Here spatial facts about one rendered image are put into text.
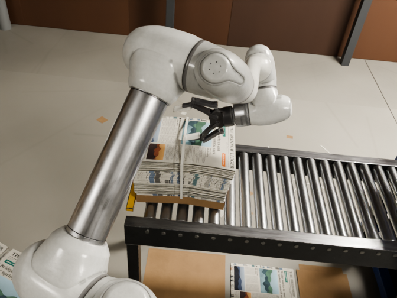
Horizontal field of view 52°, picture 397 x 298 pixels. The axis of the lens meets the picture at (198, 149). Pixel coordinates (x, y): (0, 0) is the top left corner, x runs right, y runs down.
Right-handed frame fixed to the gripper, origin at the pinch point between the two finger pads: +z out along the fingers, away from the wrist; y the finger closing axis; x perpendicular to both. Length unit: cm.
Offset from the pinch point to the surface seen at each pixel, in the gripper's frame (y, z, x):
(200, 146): 10.6, -5.5, -2.6
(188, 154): 9.3, -1.2, -7.8
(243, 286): 119, -6, 2
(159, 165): 8.6, 9.2, -12.6
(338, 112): 145, -94, 185
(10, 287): 14, 55, -56
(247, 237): 40, -19, -25
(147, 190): 20.0, 17.5, -13.3
